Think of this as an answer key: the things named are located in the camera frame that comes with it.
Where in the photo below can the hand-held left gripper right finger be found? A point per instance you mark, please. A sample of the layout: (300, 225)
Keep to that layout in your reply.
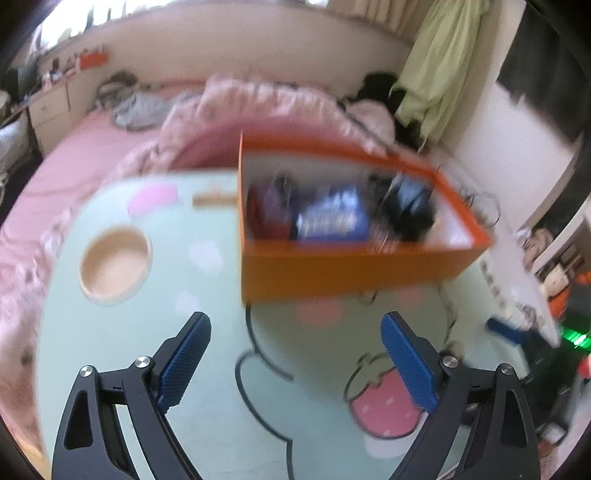
(408, 364)

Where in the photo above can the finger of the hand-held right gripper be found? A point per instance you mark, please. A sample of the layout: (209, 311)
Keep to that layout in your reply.
(505, 330)

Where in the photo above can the orange cylinder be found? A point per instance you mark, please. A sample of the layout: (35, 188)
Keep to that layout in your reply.
(575, 295)

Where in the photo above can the orange cardboard box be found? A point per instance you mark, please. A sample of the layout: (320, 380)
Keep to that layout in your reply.
(323, 272)

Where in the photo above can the grey clothes pile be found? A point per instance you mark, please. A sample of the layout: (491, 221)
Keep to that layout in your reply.
(134, 108)

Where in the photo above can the blue tin box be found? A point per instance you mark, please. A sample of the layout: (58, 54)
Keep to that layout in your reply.
(330, 217)

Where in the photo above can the pink bed sheet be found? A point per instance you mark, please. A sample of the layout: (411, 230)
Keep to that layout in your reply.
(74, 157)

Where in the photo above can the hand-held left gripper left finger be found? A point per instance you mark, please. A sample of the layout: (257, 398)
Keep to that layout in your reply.
(184, 360)

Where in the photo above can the beige plush toy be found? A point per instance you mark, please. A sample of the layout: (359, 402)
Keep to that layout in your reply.
(547, 258)

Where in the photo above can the white nightstand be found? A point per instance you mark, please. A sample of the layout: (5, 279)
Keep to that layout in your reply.
(48, 110)

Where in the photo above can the black clothes pile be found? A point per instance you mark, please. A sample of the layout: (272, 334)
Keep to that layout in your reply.
(378, 87)

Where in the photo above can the small orange box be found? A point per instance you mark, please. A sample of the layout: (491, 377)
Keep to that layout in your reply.
(92, 59)

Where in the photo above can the pink ruffled blanket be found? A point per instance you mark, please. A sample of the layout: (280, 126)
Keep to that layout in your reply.
(258, 101)

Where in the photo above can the light green curtain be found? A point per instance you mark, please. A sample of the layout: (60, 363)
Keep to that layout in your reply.
(438, 69)

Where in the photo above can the green cartoon desktop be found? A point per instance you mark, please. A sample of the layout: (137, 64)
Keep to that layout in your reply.
(207, 415)

